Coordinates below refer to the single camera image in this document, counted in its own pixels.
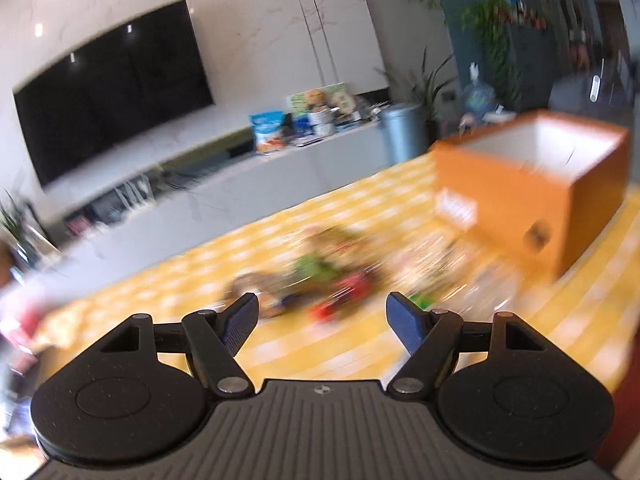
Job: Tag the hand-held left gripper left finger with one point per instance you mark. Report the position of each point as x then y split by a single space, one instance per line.
242 317

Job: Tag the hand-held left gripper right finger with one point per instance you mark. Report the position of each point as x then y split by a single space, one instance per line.
404 322

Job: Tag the pile of snack packets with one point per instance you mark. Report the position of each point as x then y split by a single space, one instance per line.
330 270

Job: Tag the orange cardboard box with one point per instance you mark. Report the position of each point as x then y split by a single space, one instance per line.
505 195

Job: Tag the yellow checked tablecloth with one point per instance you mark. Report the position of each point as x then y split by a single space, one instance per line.
350 360

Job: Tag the white television cabinet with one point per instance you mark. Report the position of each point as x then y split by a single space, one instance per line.
240 180

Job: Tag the blue snack bag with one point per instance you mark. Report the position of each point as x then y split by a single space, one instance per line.
268 132

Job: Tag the grey trash can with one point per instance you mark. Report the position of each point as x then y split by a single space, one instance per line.
402 132

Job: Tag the green picture board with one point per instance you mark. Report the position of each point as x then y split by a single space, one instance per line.
300 100

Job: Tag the brown teddy bear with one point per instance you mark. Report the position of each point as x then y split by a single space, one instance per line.
316 99

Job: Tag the long-leaved potted plant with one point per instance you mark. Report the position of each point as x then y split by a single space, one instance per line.
425 90

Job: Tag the blue water jug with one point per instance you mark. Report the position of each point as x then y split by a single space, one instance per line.
478 95

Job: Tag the black television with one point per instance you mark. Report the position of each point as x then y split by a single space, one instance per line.
115 90

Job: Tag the grey sideboard cabinet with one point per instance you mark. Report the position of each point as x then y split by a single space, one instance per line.
532 60

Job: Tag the leafy climbing plant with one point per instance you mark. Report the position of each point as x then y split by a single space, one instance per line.
492 30

